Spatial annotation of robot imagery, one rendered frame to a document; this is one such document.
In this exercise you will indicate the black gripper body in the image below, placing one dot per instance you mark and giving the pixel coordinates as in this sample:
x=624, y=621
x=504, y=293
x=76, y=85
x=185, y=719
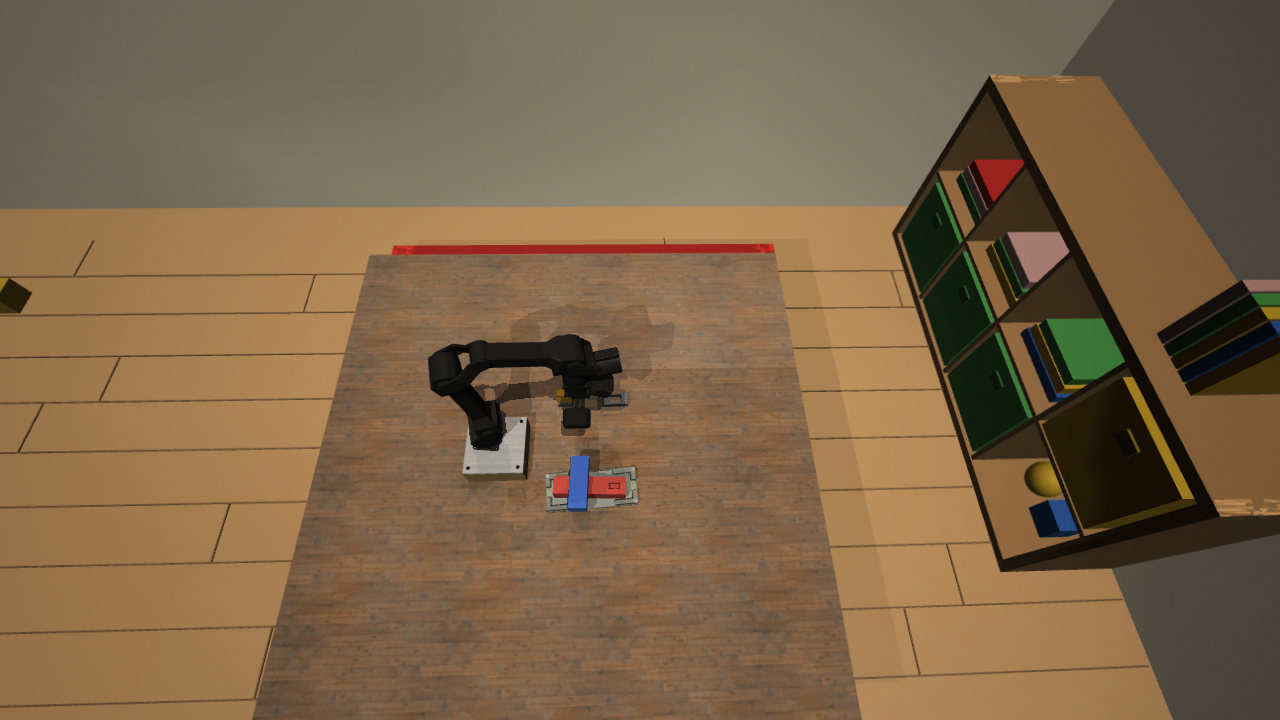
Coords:
x=576, y=418

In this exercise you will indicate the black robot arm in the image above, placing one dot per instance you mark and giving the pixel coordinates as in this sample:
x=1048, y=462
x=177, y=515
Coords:
x=567, y=355

